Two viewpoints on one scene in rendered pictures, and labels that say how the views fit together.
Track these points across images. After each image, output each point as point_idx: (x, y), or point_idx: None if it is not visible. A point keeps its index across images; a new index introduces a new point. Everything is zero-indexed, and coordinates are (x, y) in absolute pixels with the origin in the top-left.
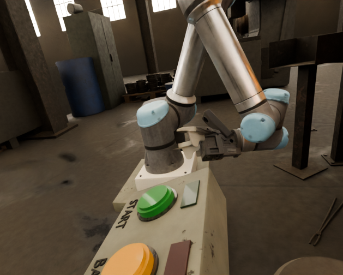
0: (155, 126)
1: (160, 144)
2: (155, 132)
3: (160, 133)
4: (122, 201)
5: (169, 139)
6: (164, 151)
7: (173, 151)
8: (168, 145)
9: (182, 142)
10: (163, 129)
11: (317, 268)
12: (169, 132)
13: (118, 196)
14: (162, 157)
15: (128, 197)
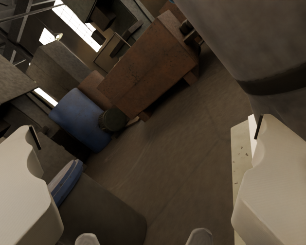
0: (177, 5)
1: (233, 76)
2: (195, 29)
3: (205, 37)
4: (234, 138)
5: (263, 63)
6: (257, 105)
7: (298, 121)
8: (261, 89)
9: (261, 134)
10: (203, 15)
11: None
12: (251, 25)
13: (246, 122)
14: (257, 121)
15: (243, 139)
